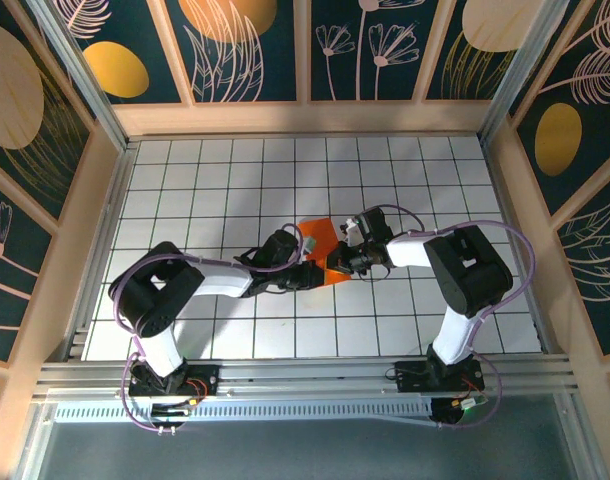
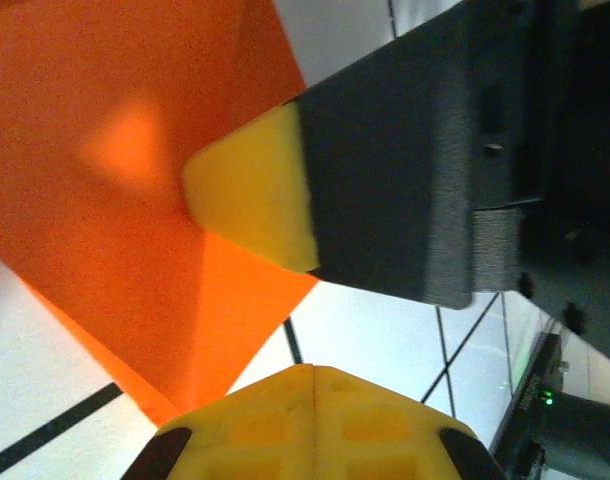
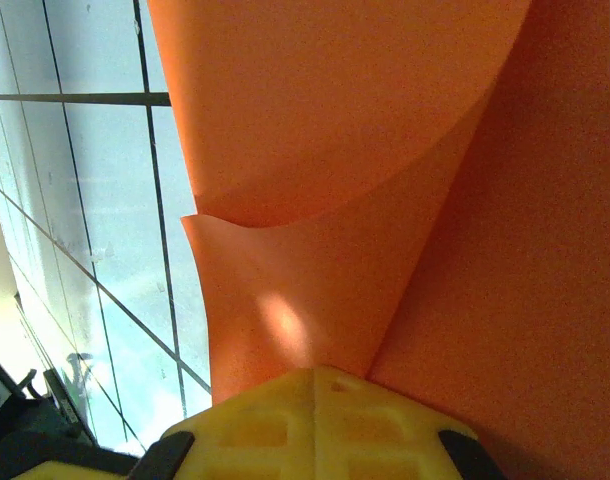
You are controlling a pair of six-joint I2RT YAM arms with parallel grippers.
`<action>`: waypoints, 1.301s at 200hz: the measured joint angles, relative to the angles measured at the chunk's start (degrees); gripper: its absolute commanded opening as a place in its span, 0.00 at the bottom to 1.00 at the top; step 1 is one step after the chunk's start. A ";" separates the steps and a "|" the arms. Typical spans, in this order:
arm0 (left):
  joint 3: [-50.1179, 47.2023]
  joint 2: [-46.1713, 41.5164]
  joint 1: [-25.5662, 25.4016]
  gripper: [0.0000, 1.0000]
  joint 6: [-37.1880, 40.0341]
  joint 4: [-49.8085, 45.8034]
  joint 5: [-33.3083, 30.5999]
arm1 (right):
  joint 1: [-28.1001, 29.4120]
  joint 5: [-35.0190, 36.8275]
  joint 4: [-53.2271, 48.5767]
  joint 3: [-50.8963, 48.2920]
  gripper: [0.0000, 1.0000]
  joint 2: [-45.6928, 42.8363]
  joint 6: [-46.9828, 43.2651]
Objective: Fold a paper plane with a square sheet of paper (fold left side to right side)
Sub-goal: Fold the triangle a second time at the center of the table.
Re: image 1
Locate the orange square paper sheet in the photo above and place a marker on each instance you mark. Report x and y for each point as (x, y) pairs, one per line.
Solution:
(317, 232)

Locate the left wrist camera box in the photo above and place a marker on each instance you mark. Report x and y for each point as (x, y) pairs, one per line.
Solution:
(310, 245)

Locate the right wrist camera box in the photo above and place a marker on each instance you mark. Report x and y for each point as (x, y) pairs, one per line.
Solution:
(354, 231)

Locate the black controller box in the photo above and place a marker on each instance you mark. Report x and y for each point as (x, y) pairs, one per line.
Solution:
(167, 414)

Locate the black round controller housing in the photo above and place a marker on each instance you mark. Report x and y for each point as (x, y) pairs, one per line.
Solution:
(447, 415)

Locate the aluminium mounting rail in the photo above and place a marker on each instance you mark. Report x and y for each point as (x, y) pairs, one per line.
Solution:
(310, 372)

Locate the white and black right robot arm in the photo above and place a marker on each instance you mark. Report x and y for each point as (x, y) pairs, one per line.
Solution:
(467, 270)

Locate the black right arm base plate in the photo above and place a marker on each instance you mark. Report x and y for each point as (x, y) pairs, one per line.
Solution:
(410, 377)

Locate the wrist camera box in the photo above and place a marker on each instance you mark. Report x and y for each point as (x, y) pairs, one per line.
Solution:
(310, 245)
(354, 231)

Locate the aluminium side rail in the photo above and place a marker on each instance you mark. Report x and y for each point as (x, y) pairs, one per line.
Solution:
(502, 190)
(101, 255)

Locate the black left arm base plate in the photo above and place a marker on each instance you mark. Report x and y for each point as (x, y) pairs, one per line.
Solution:
(207, 376)

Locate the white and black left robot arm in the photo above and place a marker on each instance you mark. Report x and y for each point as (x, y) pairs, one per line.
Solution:
(152, 295)

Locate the aluminium corner post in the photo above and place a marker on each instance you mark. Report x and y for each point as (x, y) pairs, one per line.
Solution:
(112, 125)
(495, 120)

